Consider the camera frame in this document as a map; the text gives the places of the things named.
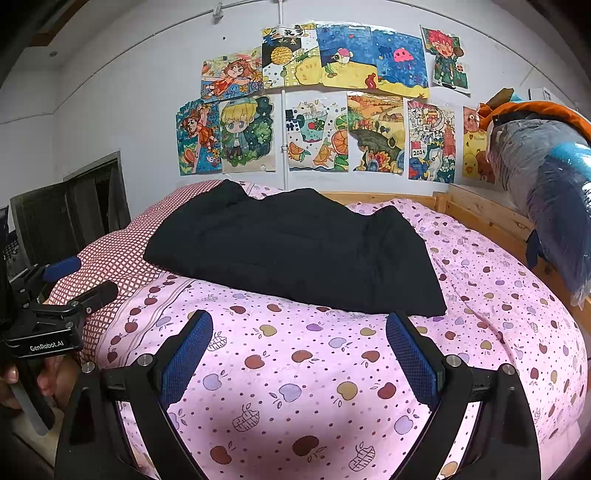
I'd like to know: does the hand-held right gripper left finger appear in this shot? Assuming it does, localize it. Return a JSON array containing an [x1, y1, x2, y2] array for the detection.
[[54, 309, 214, 480]]

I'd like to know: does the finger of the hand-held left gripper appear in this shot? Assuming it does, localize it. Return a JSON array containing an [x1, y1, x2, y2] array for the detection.
[[18, 256, 83, 296], [28, 281, 120, 319]]

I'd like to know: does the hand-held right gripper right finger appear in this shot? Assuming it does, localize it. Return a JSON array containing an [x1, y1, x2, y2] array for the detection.
[[385, 311, 542, 480]]

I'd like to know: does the black padded jacket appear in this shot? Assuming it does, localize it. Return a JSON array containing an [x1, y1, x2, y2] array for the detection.
[[143, 179, 448, 318]]

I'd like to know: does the person's left hand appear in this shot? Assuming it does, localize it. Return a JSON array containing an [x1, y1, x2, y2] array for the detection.
[[0, 355, 81, 411]]

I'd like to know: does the red checked pillow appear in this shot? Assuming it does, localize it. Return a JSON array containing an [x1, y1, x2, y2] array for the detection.
[[48, 179, 227, 365]]

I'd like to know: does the pink apple-print duvet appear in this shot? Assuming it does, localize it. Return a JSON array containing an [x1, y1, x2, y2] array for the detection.
[[95, 182, 589, 480]]

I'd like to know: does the orange-haired girl blue drawing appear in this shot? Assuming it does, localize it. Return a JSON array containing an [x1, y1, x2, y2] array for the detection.
[[175, 99, 222, 176]]

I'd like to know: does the blonde character drawing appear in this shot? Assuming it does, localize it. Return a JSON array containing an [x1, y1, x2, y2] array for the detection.
[[218, 95, 277, 174]]

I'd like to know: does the plastic-wrapped grey blue bundle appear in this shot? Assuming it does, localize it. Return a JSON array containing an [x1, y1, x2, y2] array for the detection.
[[485, 117, 591, 308]]

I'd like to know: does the yellow bear drawing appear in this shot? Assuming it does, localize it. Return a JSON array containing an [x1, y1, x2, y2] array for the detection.
[[462, 106, 497, 185]]

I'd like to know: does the city houses drawing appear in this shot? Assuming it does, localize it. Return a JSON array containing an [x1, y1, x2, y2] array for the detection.
[[407, 98, 457, 183]]

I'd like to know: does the autumn landscape drawing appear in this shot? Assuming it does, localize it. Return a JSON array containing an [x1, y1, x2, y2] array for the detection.
[[347, 91, 406, 175]]

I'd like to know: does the ship and fruit drawing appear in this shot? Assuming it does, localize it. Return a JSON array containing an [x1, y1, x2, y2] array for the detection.
[[285, 91, 349, 171]]

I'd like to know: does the lying orange-haired girl drawing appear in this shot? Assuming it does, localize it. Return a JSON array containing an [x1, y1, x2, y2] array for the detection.
[[201, 48, 264, 102]]

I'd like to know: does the cardboard box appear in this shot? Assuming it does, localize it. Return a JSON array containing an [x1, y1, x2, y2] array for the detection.
[[485, 88, 515, 109]]

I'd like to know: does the white air conditioner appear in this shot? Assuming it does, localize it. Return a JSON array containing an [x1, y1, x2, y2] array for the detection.
[[526, 87, 566, 103]]

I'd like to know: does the pineapple drawing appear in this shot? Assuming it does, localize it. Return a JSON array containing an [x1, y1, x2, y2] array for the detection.
[[262, 25, 321, 88]]

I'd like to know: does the pink jellyfish drawing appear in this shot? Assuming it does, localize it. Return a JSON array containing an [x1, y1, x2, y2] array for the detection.
[[372, 28, 430, 99]]

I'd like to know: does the red-haired character drawing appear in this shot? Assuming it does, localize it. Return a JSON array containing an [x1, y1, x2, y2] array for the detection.
[[421, 25, 472, 95]]

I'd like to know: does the fish drawing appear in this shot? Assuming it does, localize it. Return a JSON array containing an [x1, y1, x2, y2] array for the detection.
[[315, 23, 377, 89]]

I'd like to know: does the wooden bed frame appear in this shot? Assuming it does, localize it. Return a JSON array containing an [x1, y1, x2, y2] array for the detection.
[[318, 182, 591, 324]]

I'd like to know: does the white wall pipe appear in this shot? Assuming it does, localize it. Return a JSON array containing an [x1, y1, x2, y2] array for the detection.
[[276, 0, 291, 192]]

